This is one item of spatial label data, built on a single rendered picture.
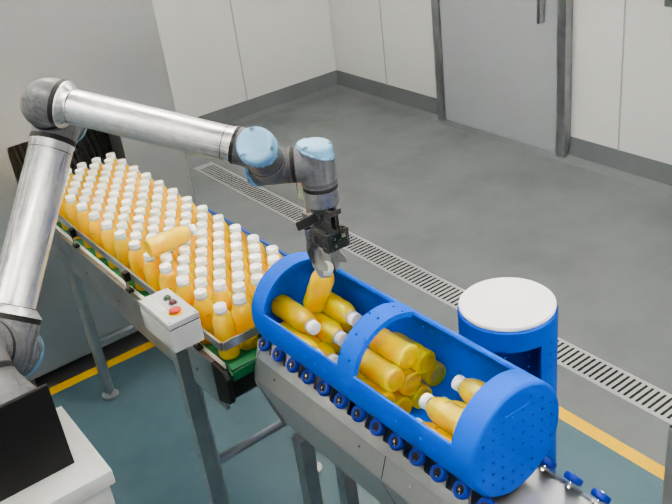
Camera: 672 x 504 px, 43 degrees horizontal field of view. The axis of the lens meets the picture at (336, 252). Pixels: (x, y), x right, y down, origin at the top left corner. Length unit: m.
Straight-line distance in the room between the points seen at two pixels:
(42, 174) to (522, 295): 1.36
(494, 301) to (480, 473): 0.74
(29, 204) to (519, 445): 1.30
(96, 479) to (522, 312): 1.22
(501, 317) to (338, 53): 5.49
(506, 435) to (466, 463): 0.11
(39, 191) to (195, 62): 4.86
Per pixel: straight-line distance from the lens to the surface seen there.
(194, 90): 7.05
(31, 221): 2.23
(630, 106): 5.60
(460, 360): 2.20
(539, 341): 2.44
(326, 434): 2.38
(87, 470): 2.07
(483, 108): 6.39
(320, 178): 2.09
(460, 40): 6.39
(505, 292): 2.54
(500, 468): 1.95
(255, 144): 1.95
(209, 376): 2.71
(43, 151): 2.26
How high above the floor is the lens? 2.39
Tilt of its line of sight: 29 degrees down
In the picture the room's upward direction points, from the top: 8 degrees counter-clockwise
